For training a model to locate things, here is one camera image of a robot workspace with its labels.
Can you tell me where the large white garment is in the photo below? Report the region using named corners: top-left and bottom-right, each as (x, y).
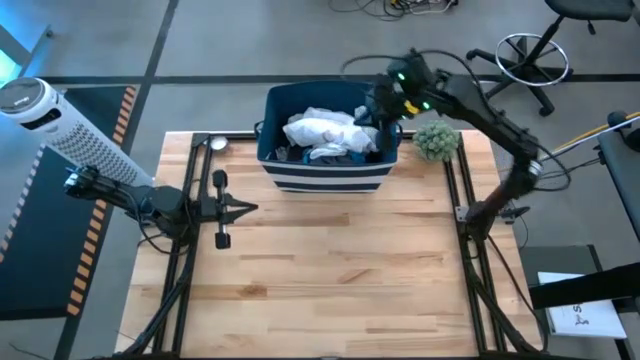
top-left (282, 106), bottom-right (380, 154)

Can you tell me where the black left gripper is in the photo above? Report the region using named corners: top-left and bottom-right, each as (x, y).
top-left (192, 168), bottom-right (259, 250)

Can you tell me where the white tower fan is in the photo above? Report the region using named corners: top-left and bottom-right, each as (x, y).
top-left (0, 77), bottom-right (154, 189)

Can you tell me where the black beam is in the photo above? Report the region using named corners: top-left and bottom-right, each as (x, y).
top-left (528, 262), bottom-right (640, 310)

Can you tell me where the navy white striped fabric basket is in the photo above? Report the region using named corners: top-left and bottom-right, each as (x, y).
top-left (253, 79), bottom-right (404, 194)

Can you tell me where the small white garment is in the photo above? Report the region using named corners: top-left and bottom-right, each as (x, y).
top-left (308, 142), bottom-right (350, 161)

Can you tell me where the grey side bench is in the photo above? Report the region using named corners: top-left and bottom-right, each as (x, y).
top-left (597, 110), bottom-right (640, 241)

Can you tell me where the yellow cable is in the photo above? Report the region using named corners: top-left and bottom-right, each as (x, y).
top-left (554, 110), bottom-right (640, 151)

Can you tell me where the floor cable bundle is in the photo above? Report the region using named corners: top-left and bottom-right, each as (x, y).
top-left (327, 0), bottom-right (459, 22)

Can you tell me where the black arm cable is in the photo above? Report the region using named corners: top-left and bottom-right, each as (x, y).
top-left (537, 143), bottom-right (601, 194)

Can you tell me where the green spiky plant ball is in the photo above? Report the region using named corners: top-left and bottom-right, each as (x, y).
top-left (412, 119), bottom-right (461, 162)

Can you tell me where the dark grey garment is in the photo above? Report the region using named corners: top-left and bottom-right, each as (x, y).
top-left (319, 154), bottom-right (361, 167)

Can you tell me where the black mat with hazard stripes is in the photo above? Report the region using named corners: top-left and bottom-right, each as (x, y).
top-left (0, 84), bottom-right (139, 321)

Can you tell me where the white printed paper sheet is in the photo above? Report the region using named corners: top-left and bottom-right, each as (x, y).
top-left (537, 271), bottom-right (629, 340)

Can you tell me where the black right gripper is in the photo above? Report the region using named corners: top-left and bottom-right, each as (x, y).
top-left (368, 79), bottom-right (412, 152)

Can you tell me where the black stool with foot ring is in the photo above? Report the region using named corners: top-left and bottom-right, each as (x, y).
top-left (467, 0), bottom-right (636, 119)

